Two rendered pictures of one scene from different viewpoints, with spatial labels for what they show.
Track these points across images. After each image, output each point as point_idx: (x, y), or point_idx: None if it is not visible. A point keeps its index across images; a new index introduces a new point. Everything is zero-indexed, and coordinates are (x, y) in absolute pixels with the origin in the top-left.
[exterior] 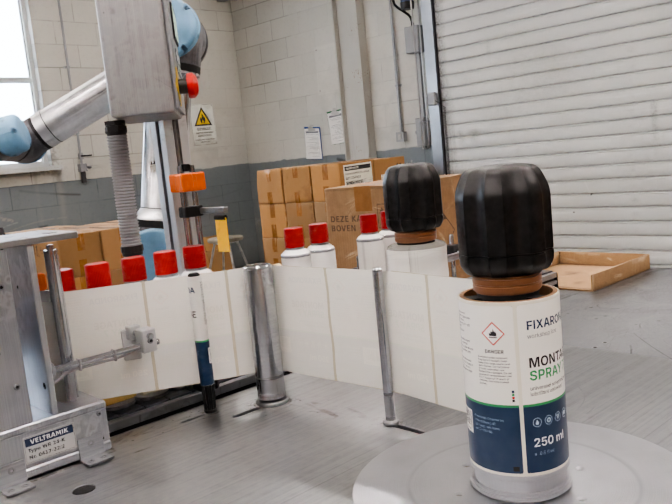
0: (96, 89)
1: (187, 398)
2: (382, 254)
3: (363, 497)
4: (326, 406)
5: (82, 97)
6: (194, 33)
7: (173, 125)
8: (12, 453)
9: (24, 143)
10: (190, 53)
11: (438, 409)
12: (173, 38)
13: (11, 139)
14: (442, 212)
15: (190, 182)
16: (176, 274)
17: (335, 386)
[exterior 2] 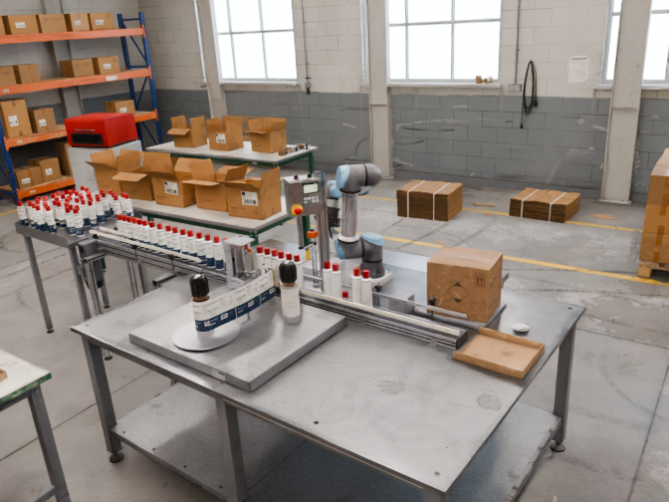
0: None
1: None
2: (354, 284)
3: None
4: (265, 310)
5: None
6: (340, 182)
7: (319, 214)
8: (230, 281)
9: (336, 195)
10: (344, 187)
11: (256, 324)
12: (302, 194)
13: (333, 193)
14: (286, 280)
15: (309, 235)
16: (288, 260)
17: (281, 309)
